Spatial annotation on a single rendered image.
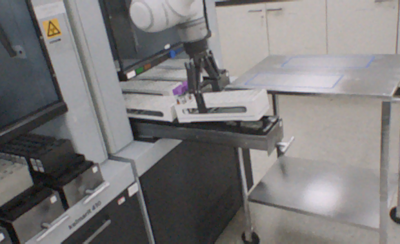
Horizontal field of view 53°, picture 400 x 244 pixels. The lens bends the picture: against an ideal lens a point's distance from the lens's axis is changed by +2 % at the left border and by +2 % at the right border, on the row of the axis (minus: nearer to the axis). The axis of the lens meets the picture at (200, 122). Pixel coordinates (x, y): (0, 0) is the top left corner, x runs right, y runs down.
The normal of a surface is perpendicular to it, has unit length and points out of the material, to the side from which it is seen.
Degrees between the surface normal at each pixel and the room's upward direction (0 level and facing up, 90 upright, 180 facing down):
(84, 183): 90
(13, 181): 90
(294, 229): 0
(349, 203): 0
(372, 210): 0
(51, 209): 90
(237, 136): 90
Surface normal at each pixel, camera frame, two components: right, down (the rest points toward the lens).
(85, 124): 0.85, 0.08
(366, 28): -0.53, 0.41
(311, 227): -0.15, -0.91
